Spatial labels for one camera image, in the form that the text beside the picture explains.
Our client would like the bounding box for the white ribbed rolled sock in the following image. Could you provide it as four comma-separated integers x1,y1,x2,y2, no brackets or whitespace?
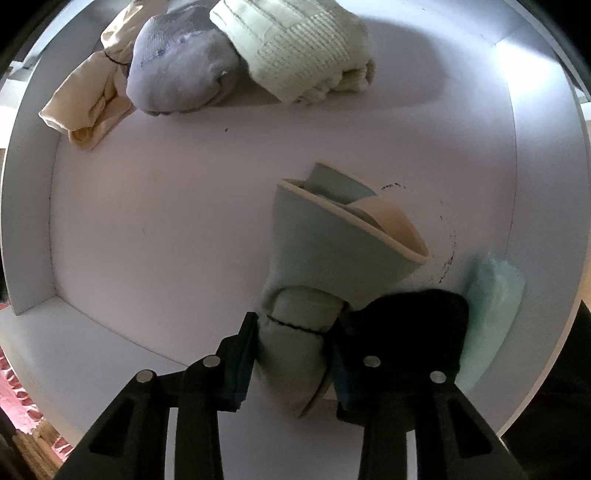
210,0,376,104

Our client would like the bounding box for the reddish pink cloth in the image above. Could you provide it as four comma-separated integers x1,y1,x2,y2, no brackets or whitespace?
0,346,75,462

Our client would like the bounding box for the white shelf cabinet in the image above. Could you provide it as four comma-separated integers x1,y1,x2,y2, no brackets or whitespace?
0,0,591,444

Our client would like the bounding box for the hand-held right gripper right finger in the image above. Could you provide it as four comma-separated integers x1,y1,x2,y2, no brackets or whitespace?
330,318,527,480

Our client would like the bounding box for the light blue sock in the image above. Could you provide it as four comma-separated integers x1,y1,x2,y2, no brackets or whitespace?
256,161,430,418

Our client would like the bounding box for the lavender grey rolled sock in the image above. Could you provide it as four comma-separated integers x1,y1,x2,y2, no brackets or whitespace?
127,10,241,116

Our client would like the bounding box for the person's dark trouser leg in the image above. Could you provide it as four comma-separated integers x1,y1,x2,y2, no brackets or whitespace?
503,300,591,480

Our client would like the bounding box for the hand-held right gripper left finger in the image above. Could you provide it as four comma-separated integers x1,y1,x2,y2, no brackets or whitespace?
55,311,259,480

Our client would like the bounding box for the black rolled sock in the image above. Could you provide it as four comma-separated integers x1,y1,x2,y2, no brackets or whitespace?
342,290,469,384

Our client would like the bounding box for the mint green soft pack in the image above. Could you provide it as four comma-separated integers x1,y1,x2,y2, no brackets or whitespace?
455,256,526,393

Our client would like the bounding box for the cream rolled sock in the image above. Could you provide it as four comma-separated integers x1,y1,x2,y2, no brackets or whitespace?
39,0,148,151

